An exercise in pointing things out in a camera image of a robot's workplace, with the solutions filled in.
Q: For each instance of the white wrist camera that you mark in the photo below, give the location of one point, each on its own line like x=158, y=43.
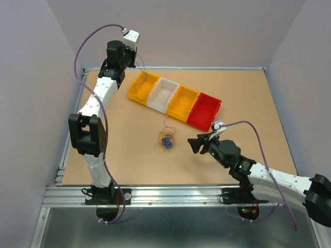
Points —
x=218, y=127
x=130, y=38

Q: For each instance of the far yellow bin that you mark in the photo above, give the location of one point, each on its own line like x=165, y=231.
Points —
x=142, y=86

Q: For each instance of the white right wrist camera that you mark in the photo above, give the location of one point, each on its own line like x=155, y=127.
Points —
x=218, y=127

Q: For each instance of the white bin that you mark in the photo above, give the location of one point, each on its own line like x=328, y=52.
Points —
x=161, y=94

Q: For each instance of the near yellow bin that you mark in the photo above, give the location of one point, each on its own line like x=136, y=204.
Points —
x=182, y=102

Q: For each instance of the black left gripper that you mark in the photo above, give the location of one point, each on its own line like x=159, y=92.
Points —
x=132, y=53

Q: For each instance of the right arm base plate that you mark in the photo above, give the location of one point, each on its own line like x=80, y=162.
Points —
x=248, y=207

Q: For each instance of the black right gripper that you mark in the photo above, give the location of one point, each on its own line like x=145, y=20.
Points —
x=202, y=139

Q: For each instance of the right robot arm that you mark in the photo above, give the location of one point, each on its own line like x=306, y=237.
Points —
x=259, y=184

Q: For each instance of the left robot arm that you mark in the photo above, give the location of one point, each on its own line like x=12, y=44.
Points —
x=89, y=126

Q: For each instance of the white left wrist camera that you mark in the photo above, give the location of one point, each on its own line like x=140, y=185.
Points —
x=130, y=38

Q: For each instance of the red bin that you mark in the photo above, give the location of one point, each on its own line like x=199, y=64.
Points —
x=203, y=112

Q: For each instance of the yellow bin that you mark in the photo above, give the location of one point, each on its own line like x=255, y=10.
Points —
x=142, y=86
x=182, y=102

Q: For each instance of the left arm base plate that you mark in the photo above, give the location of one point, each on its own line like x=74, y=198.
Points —
x=107, y=201

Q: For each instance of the aluminium table frame rail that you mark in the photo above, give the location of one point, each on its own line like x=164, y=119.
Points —
x=174, y=191

